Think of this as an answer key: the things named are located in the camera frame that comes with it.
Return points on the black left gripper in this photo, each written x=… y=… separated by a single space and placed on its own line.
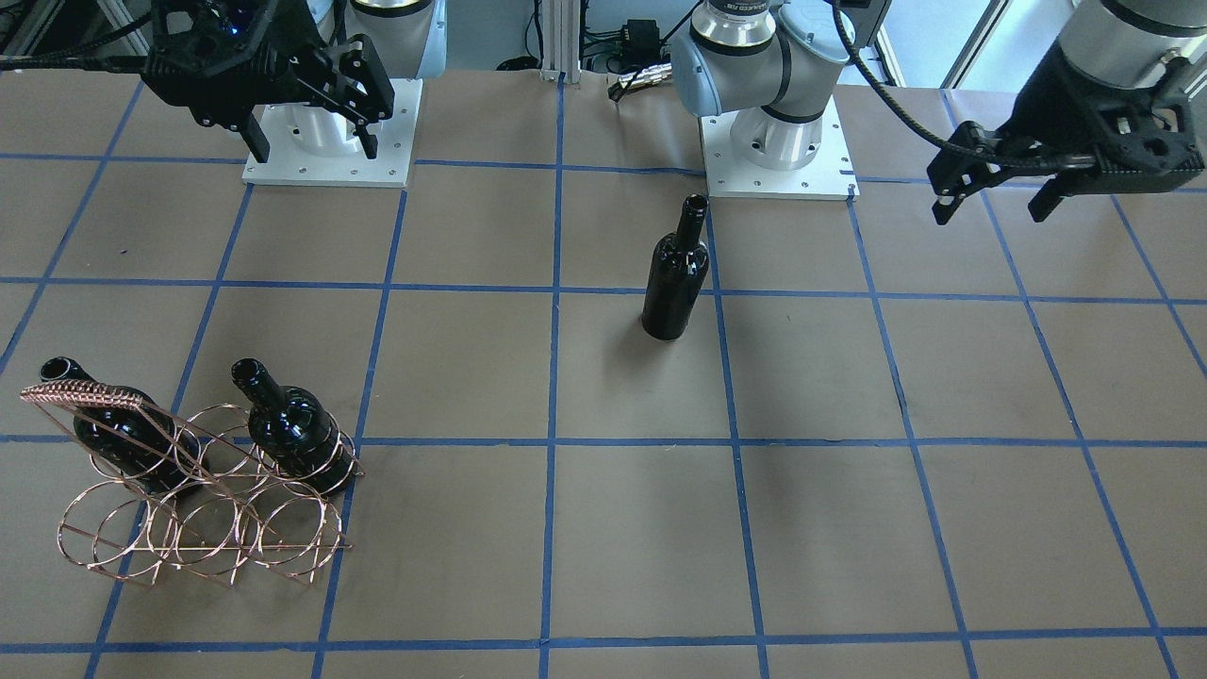
x=1045 y=111

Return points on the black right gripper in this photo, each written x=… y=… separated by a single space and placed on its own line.
x=304 y=36

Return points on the dark glass wine bottle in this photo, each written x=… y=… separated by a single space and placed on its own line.
x=678 y=269

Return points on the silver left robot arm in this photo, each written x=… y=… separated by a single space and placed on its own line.
x=744 y=54

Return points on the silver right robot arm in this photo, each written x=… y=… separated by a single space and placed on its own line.
x=409 y=36

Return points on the dark wine bottle in basket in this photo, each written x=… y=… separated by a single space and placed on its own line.
x=290 y=426

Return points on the black power adapter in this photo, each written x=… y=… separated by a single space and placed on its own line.
x=640 y=43

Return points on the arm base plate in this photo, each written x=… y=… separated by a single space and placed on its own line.
x=748 y=154
x=309 y=146

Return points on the aluminium frame post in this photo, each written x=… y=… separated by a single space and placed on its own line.
x=560 y=36

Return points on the copper wire wine basket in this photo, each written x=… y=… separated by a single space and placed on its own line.
x=232 y=510

